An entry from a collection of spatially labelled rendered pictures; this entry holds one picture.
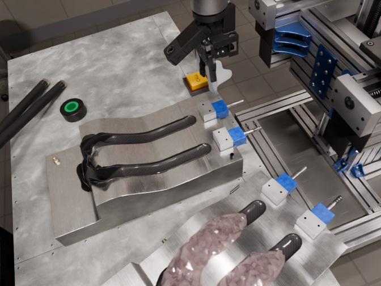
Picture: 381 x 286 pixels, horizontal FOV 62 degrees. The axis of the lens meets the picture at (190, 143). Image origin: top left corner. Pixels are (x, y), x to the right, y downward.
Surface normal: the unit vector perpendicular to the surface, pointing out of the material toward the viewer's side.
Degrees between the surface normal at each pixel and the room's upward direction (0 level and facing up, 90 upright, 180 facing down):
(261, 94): 0
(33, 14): 90
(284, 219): 0
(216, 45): 90
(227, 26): 90
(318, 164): 0
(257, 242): 28
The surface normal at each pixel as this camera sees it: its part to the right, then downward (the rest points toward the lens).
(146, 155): 0.26, -0.67
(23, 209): -0.11, -0.58
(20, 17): 0.33, 0.74
